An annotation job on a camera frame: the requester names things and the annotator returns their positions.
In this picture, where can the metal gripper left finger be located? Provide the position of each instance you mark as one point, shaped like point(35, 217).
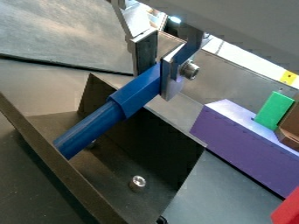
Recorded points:
point(148, 42)

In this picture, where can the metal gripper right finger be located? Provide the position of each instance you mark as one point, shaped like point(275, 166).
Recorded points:
point(178, 67)

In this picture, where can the blue peg object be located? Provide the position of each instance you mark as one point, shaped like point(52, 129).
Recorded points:
point(122, 105)

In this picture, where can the black regrasp fixture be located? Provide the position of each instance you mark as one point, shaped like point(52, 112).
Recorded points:
point(124, 179)

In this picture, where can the purple base block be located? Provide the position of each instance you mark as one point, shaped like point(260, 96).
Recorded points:
point(247, 145)

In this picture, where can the green U-shaped block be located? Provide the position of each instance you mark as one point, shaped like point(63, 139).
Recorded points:
point(274, 109)

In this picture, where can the brown T-shaped block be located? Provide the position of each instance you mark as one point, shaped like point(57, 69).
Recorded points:
point(287, 130)

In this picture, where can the red hexagonal peg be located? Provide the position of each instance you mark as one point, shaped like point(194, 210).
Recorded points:
point(287, 212)

